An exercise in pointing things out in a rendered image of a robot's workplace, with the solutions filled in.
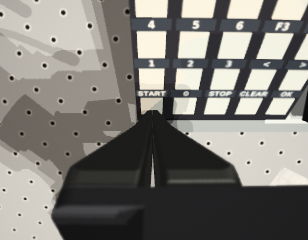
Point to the grey benchtop plate washer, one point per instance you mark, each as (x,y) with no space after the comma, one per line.
(222,65)

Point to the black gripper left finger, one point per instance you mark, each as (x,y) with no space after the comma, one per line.
(120,161)

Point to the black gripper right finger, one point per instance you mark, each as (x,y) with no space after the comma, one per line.
(186,163)

